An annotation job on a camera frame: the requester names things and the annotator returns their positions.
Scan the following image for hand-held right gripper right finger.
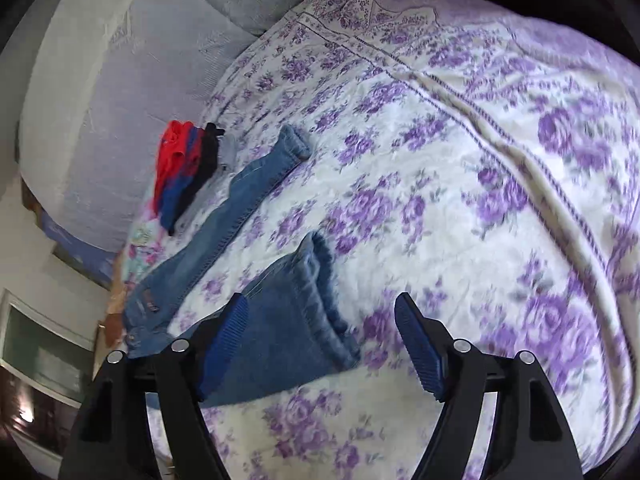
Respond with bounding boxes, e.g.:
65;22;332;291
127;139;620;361
394;291;586;480

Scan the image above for stack of folded clothes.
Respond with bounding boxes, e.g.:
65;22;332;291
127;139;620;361
169;122;226;237

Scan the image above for red folded garment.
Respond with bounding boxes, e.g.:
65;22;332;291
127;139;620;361
152;120;196;211

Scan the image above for wooden headboard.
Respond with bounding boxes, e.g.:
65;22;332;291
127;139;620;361
20;180;45;223

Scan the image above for orange brown cushion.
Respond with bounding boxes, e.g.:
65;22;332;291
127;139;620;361
92;270;132;376

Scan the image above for blue jeans pants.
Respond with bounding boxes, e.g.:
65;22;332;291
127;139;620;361
122;125;362;408

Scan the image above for white framed window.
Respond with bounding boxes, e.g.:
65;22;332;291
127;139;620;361
0;290;96;406

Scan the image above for purple floral bedspread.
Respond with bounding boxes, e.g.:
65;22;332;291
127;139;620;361
107;0;640;480

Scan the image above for grey folded garment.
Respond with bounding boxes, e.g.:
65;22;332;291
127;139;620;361
177;132;241;226

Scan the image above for blue folded garment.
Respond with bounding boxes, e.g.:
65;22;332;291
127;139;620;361
159;127;206;228

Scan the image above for blue printed cloth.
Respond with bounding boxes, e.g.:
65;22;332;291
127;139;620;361
40;207;118;288

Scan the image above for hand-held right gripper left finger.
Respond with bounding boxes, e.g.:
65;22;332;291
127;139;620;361
57;291;251;480

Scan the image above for colourful floral pillow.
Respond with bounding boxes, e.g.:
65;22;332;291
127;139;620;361
122;205;168;283

